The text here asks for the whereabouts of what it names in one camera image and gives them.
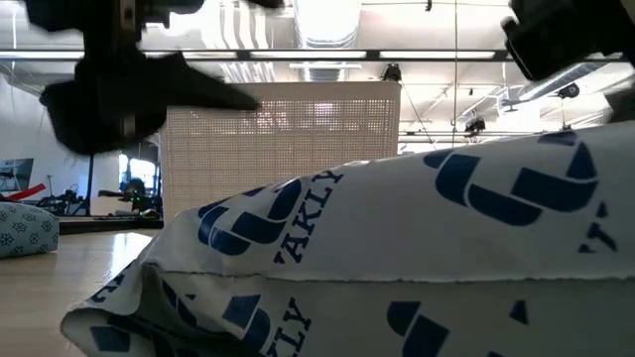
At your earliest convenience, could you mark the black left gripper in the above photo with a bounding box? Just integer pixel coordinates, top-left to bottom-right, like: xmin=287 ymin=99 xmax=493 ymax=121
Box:
xmin=23 ymin=0 xmax=263 ymax=156

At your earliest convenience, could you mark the light blue floral pouch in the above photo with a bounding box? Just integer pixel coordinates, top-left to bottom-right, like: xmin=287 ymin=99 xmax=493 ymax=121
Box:
xmin=0 ymin=200 xmax=61 ymax=260

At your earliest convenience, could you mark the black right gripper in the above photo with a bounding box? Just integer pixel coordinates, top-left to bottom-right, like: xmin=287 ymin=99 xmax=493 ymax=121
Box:
xmin=499 ymin=0 xmax=635 ymax=83

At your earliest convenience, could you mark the black overhead camera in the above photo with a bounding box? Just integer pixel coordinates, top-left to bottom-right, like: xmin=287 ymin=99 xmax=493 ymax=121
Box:
xmin=380 ymin=62 xmax=404 ymax=82

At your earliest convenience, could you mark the red background bar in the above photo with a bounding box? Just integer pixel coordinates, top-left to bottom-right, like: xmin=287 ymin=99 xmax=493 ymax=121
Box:
xmin=5 ymin=183 xmax=47 ymax=203

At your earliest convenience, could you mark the thin vertical hanging pole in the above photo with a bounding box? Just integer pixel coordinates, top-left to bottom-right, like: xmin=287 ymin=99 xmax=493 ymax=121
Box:
xmin=451 ymin=0 xmax=459 ymax=148

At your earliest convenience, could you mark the white bag with blue print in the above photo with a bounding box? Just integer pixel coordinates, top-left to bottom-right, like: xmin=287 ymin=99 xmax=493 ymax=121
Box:
xmin=60 ymin=121 xmax=635 ymax=357

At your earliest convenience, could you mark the black ceiling-hung camera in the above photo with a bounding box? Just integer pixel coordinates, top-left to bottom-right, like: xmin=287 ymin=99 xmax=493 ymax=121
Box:
xmin=463 ymin=115 xmax=487 ymax=138

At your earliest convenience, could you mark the black overhead frame beam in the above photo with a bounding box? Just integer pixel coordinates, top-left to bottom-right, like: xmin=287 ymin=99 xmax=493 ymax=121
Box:
xmin=0 ymin=48 xmax=629 ymax=62

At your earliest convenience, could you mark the white perforated plastic basket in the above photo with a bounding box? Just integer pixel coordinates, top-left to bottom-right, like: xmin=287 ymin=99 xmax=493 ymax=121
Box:
xmin=159 ymin=80 xmax=403 ymax=222

